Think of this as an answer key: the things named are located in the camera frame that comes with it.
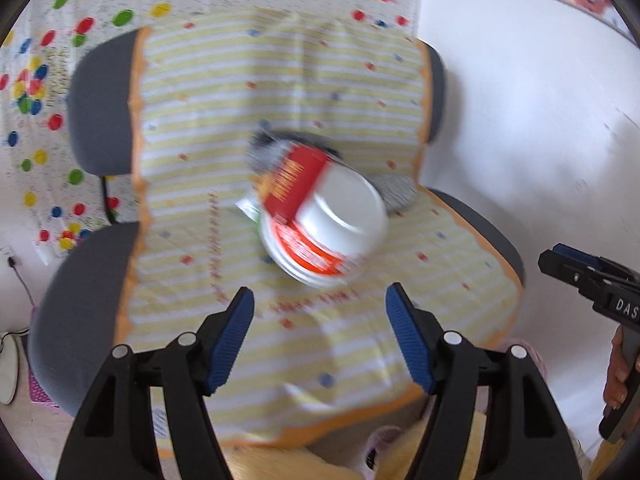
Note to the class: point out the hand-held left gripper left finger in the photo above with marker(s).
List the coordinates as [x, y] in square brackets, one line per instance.
[227, 345]

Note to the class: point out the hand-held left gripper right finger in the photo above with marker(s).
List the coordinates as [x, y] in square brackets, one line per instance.
[410, 340]

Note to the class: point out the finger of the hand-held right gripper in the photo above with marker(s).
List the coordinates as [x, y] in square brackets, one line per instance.
[565, 275]
[575, 254]

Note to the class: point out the white red instant noodle bowl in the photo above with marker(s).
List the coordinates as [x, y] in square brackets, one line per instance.
[345, 210]

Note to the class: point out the silver foil packet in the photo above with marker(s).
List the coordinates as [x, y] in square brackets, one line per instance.
[400, 190]

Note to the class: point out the red yellow carton box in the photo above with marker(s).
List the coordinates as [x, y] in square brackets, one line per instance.
[290, 180]

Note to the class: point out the person's right hand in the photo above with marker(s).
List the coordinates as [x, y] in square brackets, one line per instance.
[614, 380]

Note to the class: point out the pink slipper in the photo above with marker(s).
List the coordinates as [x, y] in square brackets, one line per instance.
[382, 437]

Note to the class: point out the person's yellow fleece pants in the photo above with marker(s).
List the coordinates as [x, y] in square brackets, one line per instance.
[280, 465]

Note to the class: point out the pink patterned mat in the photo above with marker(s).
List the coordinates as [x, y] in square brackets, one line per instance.
[37, 390]

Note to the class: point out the white round device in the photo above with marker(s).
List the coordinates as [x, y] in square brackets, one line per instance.
[7, 370]

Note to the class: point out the yellow striped plastic cloth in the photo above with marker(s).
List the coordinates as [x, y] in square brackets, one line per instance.
[200, 125]

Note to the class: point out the grey padded chair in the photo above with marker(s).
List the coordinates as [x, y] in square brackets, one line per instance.
[100, 110]

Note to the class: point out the white wall socket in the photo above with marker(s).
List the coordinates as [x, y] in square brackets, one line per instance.
[10, 260]

